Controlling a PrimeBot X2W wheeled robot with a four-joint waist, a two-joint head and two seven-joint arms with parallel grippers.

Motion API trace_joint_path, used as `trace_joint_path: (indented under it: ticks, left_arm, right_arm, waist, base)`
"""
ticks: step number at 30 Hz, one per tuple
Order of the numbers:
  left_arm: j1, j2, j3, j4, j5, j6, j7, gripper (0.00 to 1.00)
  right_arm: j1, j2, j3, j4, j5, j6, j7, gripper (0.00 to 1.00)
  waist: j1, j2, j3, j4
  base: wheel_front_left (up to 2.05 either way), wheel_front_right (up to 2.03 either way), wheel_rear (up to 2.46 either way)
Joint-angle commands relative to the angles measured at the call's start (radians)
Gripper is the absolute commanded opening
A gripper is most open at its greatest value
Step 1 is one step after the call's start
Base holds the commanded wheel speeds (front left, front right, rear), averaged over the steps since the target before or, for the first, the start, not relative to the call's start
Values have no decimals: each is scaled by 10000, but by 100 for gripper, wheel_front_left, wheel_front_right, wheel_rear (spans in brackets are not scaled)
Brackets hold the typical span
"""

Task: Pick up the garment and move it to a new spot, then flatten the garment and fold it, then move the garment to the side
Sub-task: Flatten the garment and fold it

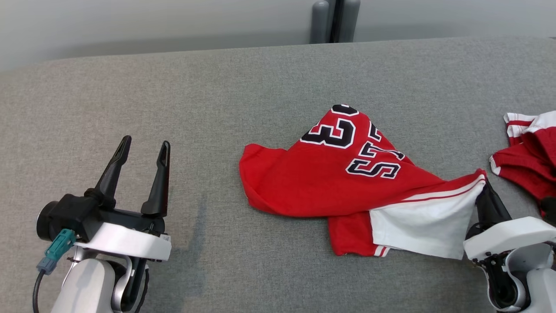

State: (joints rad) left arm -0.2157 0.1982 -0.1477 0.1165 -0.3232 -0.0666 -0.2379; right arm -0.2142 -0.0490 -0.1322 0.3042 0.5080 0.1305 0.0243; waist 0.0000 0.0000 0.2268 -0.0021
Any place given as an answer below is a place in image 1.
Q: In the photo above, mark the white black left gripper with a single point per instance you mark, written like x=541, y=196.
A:
x=130, y=243

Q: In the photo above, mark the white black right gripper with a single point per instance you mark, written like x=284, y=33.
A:
x=508, y=234

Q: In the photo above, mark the red white basketball shorts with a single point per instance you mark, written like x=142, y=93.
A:
x=530, y=169

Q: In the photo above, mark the red number 23 jersey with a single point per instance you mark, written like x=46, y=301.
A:
x=325, y=182

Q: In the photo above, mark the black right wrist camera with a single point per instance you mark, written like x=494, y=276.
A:
x=549, y=211

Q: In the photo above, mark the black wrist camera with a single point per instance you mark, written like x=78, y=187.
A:
x=549, y=211
x=69, y=215

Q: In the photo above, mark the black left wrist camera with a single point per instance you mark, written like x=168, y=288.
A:
x=69, y=215

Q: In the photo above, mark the grey cylinder post foot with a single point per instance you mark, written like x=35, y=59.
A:
x=349, y=19
x=319, y=21

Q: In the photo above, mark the grey metal partition post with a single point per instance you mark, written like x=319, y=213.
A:
x=335, y=17

